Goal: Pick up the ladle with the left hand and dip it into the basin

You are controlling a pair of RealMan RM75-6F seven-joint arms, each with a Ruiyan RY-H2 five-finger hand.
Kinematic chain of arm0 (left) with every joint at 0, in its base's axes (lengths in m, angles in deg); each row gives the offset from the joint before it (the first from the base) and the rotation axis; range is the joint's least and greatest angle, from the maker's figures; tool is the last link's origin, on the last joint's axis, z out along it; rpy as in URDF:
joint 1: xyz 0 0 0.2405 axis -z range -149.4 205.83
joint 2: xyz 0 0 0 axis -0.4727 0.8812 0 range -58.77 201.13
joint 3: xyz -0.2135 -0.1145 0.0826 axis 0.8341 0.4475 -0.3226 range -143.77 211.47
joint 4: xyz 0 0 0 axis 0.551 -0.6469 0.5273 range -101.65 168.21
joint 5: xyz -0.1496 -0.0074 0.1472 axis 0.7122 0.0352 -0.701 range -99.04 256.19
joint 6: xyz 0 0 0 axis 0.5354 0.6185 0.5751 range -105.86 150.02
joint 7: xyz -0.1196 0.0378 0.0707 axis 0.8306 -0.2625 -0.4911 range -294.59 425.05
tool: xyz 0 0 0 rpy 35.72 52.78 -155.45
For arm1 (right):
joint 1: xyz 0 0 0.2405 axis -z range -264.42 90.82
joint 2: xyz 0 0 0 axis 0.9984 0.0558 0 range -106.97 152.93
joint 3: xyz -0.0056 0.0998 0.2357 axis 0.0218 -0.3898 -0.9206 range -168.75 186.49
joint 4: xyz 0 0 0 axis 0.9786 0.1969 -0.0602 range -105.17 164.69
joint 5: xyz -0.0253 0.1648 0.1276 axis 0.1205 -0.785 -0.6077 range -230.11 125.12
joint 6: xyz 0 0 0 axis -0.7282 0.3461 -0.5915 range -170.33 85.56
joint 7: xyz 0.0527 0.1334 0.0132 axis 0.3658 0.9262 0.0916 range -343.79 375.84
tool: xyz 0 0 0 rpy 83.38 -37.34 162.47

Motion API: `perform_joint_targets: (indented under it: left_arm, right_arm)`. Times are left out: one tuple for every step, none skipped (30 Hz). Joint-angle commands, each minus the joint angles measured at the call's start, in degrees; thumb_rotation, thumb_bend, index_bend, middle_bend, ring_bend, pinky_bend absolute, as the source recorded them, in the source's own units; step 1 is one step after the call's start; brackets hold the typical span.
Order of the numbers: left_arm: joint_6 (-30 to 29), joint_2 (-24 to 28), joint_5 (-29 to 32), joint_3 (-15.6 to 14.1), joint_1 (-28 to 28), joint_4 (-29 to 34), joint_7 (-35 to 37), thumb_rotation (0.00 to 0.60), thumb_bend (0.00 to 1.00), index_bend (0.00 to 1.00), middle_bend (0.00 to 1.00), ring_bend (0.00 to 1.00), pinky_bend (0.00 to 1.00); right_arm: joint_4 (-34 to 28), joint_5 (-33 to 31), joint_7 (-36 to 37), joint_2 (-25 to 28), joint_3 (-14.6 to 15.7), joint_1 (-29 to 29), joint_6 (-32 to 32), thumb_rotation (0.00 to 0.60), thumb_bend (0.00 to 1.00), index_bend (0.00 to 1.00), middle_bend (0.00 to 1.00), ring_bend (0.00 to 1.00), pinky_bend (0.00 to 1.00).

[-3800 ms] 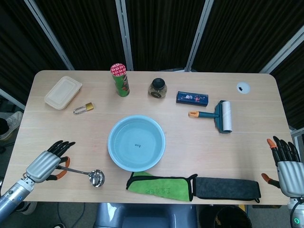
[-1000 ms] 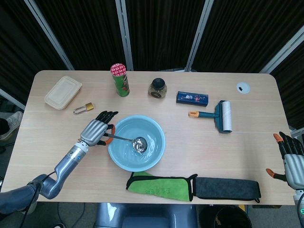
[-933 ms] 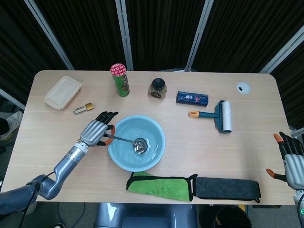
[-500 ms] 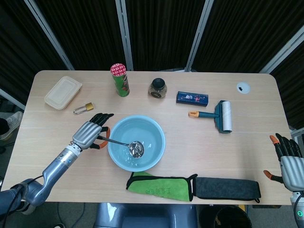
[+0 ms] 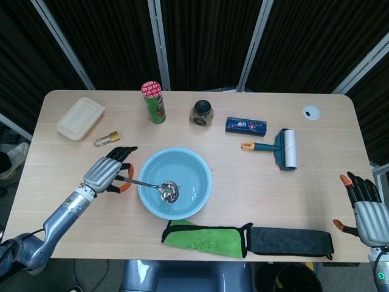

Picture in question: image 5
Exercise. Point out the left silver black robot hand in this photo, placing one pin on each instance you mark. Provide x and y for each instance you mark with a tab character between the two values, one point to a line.
101	173

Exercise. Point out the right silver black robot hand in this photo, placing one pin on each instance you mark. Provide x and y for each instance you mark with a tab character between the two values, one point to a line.
370	219

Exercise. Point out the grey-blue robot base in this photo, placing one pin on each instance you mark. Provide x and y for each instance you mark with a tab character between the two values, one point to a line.
182	276

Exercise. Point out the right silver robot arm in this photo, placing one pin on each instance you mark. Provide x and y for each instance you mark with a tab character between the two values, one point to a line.
380	267

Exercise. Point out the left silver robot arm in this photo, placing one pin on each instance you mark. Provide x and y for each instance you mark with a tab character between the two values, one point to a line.
60	213

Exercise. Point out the brass padlock with silver shackle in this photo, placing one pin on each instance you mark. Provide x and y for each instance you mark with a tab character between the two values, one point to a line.
115	136

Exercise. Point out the light blue plastic basin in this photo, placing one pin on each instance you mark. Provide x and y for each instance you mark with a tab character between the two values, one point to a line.
188	167

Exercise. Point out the beige lidded food container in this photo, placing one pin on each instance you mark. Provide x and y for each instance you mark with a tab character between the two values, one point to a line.
79	118

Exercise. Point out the green Pringles can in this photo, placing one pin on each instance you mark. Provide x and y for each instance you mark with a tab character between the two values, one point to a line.
155	109

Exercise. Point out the grey microfiber cloth black trim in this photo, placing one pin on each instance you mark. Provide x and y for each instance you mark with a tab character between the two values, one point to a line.
288	240

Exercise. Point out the grey worn shoe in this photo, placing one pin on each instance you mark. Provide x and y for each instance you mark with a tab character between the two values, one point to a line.
16	158

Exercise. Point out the black trash bin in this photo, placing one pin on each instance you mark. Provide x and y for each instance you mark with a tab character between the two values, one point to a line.
298	280

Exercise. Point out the teal lint roller orange tip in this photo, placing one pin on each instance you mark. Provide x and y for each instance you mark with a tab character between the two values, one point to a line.
288	149

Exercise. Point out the glass spice jar black lid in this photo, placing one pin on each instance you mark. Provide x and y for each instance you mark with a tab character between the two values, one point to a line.
202	114

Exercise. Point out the green microfiber cloth black trim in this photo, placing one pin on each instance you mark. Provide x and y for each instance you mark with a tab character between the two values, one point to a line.
206	240

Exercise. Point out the dark blue rectangular box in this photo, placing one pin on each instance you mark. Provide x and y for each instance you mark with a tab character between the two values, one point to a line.
246	125

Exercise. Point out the grey partition post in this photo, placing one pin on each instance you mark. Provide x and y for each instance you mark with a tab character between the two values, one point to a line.
15	126
361	65
254	45
159	45
64	45

